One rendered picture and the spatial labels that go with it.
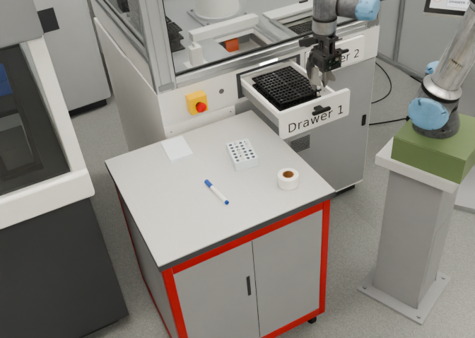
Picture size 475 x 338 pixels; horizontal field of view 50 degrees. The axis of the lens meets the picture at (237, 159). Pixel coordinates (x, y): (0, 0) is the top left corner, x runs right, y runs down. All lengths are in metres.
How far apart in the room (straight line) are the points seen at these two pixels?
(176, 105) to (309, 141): 0.72
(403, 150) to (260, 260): 0.61
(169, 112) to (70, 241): 0.59
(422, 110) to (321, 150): 0.97
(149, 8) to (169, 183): 0.59
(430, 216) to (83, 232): 1.24
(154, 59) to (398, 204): 1.03
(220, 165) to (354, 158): 1.02
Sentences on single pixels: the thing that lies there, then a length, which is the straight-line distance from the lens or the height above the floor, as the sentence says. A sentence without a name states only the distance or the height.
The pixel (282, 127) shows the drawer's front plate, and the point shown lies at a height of 0.87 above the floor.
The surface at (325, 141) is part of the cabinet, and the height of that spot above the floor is 0.43.
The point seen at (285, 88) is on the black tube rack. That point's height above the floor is 0.90.
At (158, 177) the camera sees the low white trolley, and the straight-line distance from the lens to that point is 1.83.
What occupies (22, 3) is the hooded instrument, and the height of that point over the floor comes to 1.46.
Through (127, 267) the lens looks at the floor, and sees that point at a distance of 2.59.
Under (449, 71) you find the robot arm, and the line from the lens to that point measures 1.56.
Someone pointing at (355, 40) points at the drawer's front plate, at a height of 0.92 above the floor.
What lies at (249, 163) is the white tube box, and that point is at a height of 0.78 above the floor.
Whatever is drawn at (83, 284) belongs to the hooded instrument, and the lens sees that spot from 2.11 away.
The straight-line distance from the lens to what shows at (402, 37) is 3.92.
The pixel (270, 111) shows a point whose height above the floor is 0.87.
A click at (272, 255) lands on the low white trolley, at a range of 1.77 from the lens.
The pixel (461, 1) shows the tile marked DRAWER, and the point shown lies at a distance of 2.47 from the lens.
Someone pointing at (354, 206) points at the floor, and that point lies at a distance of 2.77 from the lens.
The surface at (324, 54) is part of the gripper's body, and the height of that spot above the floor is 1.14.
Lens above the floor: 1.90
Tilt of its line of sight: 38 degrees down
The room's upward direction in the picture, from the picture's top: 5 degrees counter-clockwise
